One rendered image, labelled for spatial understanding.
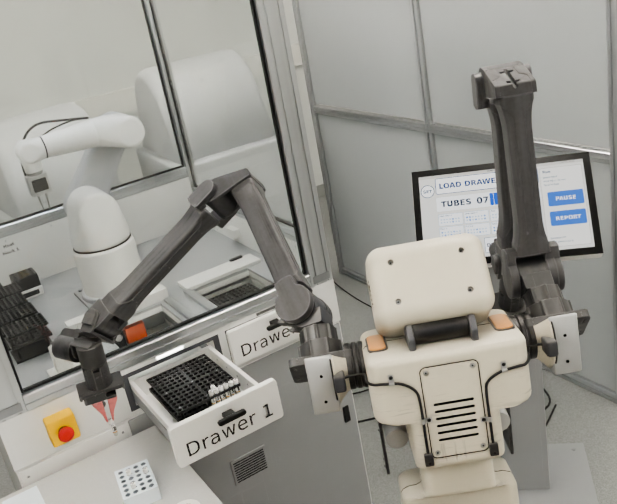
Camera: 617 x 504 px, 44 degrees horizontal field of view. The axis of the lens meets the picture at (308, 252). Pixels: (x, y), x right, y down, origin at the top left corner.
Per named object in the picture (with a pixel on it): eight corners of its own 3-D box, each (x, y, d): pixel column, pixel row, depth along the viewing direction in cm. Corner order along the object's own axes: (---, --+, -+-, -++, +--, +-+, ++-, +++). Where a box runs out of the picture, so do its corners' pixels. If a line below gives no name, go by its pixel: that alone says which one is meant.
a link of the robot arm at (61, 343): (98, 308, 170) (123, 322, 176) (62, 301, 176) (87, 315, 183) (77, 360, 166) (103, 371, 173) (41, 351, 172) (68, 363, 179)
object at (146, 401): (274, 411, 195) (269, 390, 192) (182, 457, 183) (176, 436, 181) (207, 356, 227) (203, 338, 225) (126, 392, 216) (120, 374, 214)
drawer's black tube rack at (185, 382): (245, 404, 199) (240, 383, 197) (184, 434, 191) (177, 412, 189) (209, 373, 217) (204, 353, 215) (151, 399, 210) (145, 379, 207)
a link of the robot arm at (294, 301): (241, 151, 169) (263, 173, 177) (192, 186, 172) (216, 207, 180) (317, 307, 143) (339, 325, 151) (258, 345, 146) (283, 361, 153)
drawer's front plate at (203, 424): (284, 416, 194) (276, 379, 190) (180, 469, 182) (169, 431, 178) (280, 413, 196) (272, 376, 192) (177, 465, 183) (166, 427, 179)
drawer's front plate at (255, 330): (319, 328, 234) (312, 296, 230) (236, 366, 222) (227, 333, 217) (316, 326, 236) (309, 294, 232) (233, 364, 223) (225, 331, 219)
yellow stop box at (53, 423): (82, 437, 198) (74, 414, 195) (55, 450, 195) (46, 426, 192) (76, 429, 202) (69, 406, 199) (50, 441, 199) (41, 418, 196)
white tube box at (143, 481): (162, 498, 182) (158, 486, 181) (127, 513, 179) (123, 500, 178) (150, 470, 193) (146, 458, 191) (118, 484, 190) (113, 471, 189)
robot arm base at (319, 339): (288, 366, 139) (353, 355, 139) (283, 326, 143) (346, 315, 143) (295, 384, 147) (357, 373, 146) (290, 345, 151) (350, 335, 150)
